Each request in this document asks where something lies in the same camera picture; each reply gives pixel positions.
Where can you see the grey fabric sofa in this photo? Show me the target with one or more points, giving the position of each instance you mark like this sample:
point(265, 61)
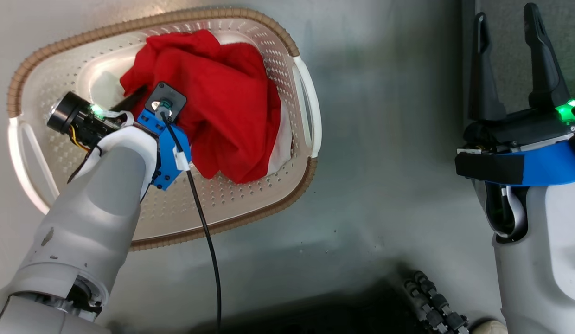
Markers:
point(510, 51)

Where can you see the black roller robot wheel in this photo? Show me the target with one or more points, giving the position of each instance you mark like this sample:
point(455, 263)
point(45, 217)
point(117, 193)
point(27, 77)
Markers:
point(436, 304)

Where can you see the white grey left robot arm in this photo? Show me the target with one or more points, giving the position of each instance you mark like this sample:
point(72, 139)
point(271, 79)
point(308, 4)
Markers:
point(83, 232)

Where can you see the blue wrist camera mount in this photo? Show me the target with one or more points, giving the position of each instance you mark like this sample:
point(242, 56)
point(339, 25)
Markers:
point(533, 167)
point(169, 139)

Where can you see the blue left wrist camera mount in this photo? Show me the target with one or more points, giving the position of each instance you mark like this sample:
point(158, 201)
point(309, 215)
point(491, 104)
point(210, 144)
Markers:
point(169, 139)

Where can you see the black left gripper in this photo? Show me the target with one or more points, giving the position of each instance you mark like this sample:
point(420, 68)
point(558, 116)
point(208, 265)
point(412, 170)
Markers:
point(81, 120)

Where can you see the white perforated laundry basket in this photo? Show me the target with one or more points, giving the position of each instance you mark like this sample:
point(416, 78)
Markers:
point(232, 204)

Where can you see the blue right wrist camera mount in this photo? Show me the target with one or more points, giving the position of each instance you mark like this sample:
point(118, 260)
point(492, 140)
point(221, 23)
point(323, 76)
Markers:
point(533, 167)

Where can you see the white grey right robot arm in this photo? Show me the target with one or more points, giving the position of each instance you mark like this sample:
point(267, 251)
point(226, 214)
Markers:
point(542, 260)

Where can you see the red garment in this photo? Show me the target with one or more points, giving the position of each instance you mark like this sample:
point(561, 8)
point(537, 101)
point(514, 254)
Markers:
point(222, 102)

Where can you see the dark robot base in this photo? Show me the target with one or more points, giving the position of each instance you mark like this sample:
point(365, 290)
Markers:
point(315, 311)

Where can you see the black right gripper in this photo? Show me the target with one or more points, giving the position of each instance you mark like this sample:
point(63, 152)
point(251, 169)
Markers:
point(514, 130)

